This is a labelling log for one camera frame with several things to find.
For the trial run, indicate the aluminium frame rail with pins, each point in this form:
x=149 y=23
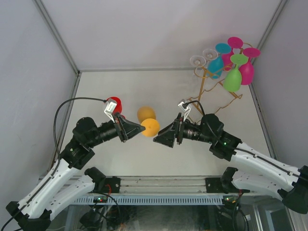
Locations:
x=163 y=184

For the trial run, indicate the clear wine glass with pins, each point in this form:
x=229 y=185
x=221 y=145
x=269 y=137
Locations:
x=198 y=63
x=210 y=54

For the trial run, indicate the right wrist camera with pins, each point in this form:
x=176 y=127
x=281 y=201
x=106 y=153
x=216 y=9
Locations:
x=184 y=106

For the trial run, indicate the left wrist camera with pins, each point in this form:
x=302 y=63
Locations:
x=110 y=106

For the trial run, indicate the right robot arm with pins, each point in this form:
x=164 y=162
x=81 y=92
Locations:
x=250 y=170

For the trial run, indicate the magenta wine glass rear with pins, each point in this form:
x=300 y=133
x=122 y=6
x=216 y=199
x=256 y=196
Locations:
x=234 y=43

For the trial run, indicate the yellow wine glass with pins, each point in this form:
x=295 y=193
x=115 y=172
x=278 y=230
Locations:
x=147 y=118

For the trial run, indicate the magenta wine glass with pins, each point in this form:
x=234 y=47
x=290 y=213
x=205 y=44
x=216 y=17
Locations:
x=234 y=43
x=247 y=70

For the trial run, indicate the gold wire glass rack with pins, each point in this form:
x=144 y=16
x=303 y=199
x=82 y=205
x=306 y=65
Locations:
x=213 y=98

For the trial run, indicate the slotted grey cable duct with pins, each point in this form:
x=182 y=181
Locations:
x=150 y=200

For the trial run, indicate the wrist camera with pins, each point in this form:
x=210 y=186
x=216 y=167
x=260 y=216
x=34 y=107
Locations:
x=110 y=106
x=184 y=106

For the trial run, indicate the blue wine glass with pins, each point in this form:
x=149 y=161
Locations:
x=215 y=68

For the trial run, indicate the clear wine glass front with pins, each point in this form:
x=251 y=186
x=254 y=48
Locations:
x=198 y=63

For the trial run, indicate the green wine glass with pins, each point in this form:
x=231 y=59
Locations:
x=233 y=79

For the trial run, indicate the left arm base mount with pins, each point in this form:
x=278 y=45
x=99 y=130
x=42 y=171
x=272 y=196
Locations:
x=110 y=185

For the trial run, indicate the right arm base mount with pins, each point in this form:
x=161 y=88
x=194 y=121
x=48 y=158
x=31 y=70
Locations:
x=218 y=185

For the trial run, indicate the red wine glass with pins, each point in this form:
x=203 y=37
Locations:
x=118 y=108

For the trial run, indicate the magenta wine glass front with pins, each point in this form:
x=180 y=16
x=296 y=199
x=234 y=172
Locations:
x=247 y=70

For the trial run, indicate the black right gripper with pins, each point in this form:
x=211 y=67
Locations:
x=166 y=136

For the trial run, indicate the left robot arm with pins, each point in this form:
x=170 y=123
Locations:
x=36 y=210

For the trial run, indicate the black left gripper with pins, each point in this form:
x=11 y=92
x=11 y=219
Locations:
x=126 y=129

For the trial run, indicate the clear wine glass rear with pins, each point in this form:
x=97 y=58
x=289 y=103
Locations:
x=210 y=54

